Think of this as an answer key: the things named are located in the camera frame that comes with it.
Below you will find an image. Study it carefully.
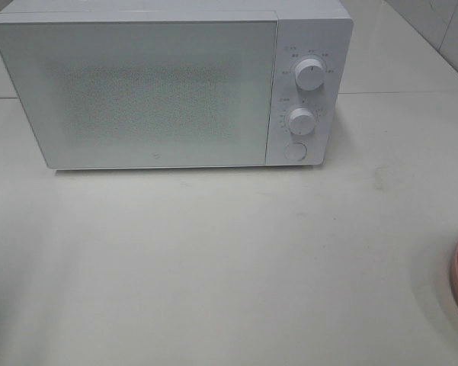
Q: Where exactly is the round white door button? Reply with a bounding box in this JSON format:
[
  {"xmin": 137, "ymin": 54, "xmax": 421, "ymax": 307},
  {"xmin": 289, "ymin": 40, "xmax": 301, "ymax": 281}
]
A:
[{"xmin": 284, "ymin": 143, "xmax": 307, "ymax": 162}]

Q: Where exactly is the white timer knob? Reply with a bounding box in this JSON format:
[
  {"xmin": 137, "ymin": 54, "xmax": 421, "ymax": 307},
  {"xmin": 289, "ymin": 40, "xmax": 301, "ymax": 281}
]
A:
[{"xmin": 287, "ymin": 108, "xmax": 316, "ymax": 136}]

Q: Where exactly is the white microwave door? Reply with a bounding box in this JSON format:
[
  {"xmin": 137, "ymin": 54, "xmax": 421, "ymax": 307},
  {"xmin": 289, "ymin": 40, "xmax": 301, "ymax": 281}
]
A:
[{"xmin": 0, "ymin": 21, "xmax": 277, "ymax": 169}]

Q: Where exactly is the upper white power knob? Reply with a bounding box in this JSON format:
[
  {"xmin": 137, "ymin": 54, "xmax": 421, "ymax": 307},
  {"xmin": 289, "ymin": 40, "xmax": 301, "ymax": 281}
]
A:
[{"xmin": 293, "ymin": 55, "xmax": 326, "ymax": 92}]

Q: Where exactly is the white microwave oven body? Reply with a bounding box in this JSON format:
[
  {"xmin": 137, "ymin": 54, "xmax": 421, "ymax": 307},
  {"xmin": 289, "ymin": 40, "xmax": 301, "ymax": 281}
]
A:
[{"xmin": 0, "ymin": 11, "xmax": 353, "ymax": 170}]

